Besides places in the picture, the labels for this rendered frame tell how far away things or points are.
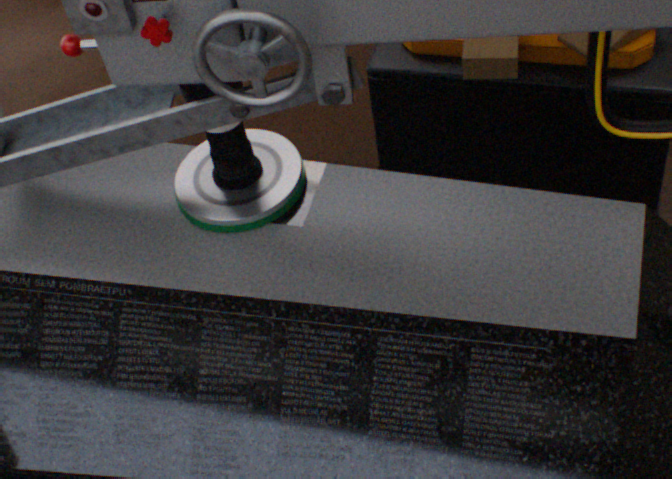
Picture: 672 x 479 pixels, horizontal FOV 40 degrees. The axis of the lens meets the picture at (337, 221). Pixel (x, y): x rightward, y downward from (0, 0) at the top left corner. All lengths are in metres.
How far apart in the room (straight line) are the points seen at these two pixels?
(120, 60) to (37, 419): 0.62
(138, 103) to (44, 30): 2.15
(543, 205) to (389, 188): 0.24
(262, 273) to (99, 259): 0.27
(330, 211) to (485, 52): 0.46
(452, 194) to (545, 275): 0.21
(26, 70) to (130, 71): 2.22
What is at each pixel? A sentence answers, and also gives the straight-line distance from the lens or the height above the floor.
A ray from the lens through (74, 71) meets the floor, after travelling 3.38.
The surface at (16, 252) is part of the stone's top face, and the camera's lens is 1.58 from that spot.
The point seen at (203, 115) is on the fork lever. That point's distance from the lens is 1.36.
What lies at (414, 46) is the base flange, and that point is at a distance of 1.86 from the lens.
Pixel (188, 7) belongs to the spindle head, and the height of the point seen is 1.25.
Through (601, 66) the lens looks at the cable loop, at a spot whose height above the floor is 1.05.
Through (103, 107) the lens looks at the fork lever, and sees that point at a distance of 1.55.
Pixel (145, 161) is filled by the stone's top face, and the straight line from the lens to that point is 1.63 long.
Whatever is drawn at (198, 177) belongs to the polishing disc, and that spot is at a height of 0.85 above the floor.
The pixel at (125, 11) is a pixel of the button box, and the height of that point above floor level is 1.26.
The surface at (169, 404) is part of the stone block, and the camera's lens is 1.46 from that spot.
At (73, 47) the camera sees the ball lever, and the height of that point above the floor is 1.18.
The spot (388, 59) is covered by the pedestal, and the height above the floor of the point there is 0.74.
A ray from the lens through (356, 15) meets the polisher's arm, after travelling 1.16.
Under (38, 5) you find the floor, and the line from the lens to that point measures 3.81.
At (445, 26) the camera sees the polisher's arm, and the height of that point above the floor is 1.20.
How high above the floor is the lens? 1.88
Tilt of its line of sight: 47 degrees down
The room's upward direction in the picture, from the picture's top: 11 degrees counter-clockwise
